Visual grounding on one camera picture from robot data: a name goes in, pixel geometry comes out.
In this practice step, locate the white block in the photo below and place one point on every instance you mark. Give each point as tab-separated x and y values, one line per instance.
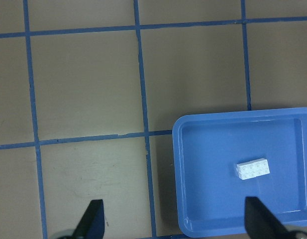
261	167
246	170

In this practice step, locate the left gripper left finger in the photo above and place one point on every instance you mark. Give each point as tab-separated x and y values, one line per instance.
91	225

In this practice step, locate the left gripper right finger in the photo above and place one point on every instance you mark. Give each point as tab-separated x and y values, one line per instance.
260	223

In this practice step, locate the blue plastic tray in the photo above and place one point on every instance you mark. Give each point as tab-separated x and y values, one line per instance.
207	148

